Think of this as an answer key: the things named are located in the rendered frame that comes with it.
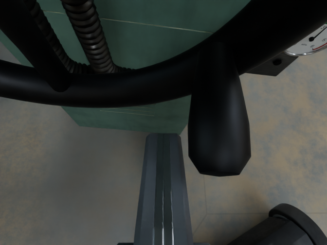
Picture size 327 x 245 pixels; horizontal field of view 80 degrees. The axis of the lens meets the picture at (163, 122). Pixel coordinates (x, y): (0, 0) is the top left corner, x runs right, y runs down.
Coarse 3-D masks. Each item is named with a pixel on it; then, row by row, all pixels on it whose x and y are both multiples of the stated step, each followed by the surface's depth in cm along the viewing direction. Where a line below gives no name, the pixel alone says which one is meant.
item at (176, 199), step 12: (168, 144) 9; (180, 144) 10; (168, 156) 9; (180, 156) 9; (168, 168) 8; (180, 168) 8; (168, 180) 8; (180, 180) 8; (168, 192) 7; (180, 192) 7; (168, 204) 7; (180, 204) 7; (168, 216) 6; (180, 216) 6; (168, 228) 6; (180, 228) 6; (168, 240) 6; (180, 240) 6; (192, 240) 6
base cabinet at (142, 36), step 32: (96, 0) 28; (128, 0) 28; (160, 0) 27; (192, 0) 27; (224, 0) 27; (0, 32) 35; (64, 32) 34; (128, 32) 33; (160, 32) 32; (192, 32) 32; (128, 64) 41; (128, 128) 83; (160, 128) 80
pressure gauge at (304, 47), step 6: (324, 24) 22; (318, 30) 23; (324, 30) 23; (318, 36) 24; (324, 36) 24; (300, 42) 25; (306, 42) 25; (312, 42) 25; (318, 42) 25; (324, 42) 24; (294, 48) 26; (300, 48) 26; (306, 48) 26; (312, 48) 26; (318, 48) 25; (324, 48) 25; (288, 54) 27; (294, 54) 26; (300, 54) 26; (306, 54) 26
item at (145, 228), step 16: (160, 144) 9; (144, 160) 9; (160, 160) 9; (144, 176) 8; (160, 176) 8; (144, 192) 7; (160, 192) 7; (144, 208) 7; (160, 208) 7; (144, 224) 6; (160, 224) 6; (144, 240) 6; (160, 240) 6
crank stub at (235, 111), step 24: (216, 48) 9; (216, 72) 8; (192, 96) 8; (216, 96) 8; (240, 96) 8; (192, 120) 8; (216, 120) 7; (240, 120) 7; (192, 144) 8; (216, 144) 7; (240, 144) 7; (216, 168) 7; (240, 168) 7
